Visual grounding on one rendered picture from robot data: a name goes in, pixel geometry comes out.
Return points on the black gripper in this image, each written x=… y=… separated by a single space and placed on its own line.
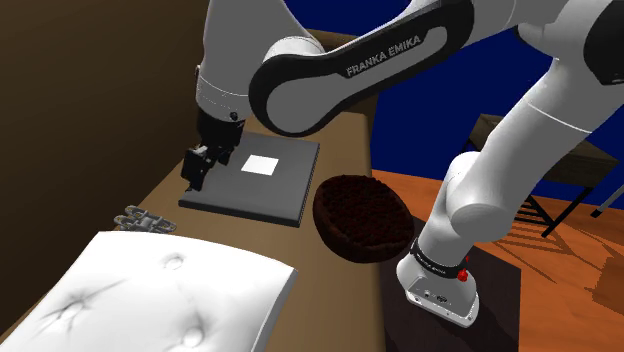
x=218 y=130

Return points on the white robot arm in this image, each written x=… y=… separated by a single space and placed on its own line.
x=516 y=146

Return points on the grey flat book white label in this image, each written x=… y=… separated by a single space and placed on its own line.
x=253 y=195

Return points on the grey metal hinge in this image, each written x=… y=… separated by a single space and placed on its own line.
x=144 y=222

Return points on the white tufted cushion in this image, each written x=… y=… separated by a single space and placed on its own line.
x=146 y=302

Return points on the dark brown round basket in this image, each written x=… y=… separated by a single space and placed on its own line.
x=363 y=219

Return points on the brown wooden table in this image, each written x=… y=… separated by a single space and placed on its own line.
x=336 y=297

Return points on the dark robot stand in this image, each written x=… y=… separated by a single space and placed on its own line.
x=438 y=336

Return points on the brown table with black legs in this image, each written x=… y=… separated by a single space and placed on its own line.
x=575 y=166

